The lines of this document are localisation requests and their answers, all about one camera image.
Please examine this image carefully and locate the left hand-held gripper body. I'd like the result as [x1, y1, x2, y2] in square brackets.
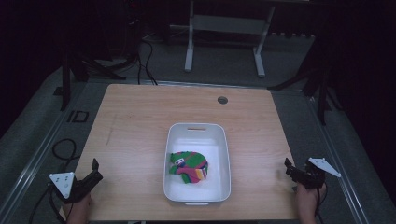
[49, 171, 104, 204]

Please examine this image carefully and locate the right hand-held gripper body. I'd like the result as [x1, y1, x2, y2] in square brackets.
[290, 157, 342, 190]

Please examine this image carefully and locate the white plastic bin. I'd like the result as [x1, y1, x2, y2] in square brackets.
[163, 122, 233, 206]

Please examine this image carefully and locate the green and pink striped sock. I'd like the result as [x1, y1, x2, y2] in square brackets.
[168, 150, 209, 185]

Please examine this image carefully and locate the person's left hand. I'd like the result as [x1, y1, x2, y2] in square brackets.
[63, 192, 93, 224]

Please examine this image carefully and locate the person's right hand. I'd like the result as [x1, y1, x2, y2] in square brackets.
[295, 182, 328, 224]

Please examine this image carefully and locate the black tripod stand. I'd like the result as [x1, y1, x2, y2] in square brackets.
[52, 46, 141, 112]
[267, 36, 344, 127]

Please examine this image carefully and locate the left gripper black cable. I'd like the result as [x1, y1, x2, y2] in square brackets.
[27, 183, 74, 224]

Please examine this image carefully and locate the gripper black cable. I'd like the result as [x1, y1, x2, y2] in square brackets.
[27, 183, 74, 224]
[313, 186, 328, 224]

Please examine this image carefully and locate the black cable loop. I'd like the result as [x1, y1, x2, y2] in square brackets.
[51, 138, 81, 173]

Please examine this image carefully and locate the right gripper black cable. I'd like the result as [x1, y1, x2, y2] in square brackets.
[313, 186, 328, 224]

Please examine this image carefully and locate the black floor cable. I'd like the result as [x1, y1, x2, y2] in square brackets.
[136, 18, 159, 86]

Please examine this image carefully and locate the white metal desk frame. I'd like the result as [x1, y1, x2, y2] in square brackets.
[183, 0, 276, 78]

